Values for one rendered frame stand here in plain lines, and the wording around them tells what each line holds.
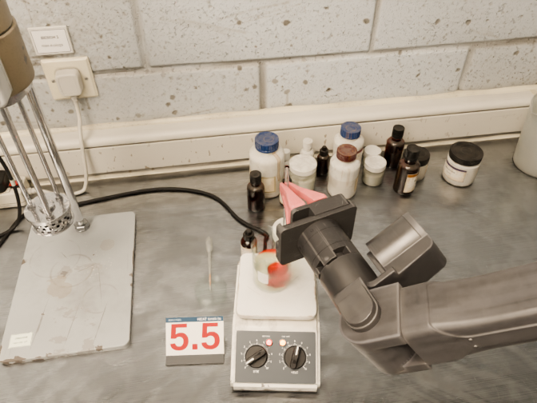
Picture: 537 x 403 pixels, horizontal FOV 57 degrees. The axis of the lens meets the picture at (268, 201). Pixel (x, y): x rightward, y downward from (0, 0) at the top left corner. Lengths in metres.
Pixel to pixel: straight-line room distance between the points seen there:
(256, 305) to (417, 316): 0.34
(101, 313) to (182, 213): 0.26
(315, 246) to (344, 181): 0.44
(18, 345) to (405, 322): 0.62
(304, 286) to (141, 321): 0.28
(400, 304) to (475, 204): 0.64
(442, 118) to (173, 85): 0.59
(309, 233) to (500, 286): 0.22
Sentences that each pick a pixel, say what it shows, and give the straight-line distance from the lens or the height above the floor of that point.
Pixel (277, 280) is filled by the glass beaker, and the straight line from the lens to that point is 0.74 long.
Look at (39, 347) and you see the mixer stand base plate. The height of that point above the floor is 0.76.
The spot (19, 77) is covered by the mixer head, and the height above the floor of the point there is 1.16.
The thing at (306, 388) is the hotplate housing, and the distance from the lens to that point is 0.77.
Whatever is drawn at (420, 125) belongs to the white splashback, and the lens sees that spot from 1.17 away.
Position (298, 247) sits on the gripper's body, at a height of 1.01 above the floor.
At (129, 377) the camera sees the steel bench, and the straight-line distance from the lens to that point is 0.82.
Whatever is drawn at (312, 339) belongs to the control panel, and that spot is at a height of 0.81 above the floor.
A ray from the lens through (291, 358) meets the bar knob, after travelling 0.75.
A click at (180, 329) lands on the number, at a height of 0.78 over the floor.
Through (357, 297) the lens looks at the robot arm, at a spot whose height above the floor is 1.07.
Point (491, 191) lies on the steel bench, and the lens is 1.14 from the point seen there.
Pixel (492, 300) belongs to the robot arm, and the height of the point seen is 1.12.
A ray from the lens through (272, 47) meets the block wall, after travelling 1.01.
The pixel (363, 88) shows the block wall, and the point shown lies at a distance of 1.11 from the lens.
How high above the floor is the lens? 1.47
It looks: 44 degrees down
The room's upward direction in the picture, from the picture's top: straight up
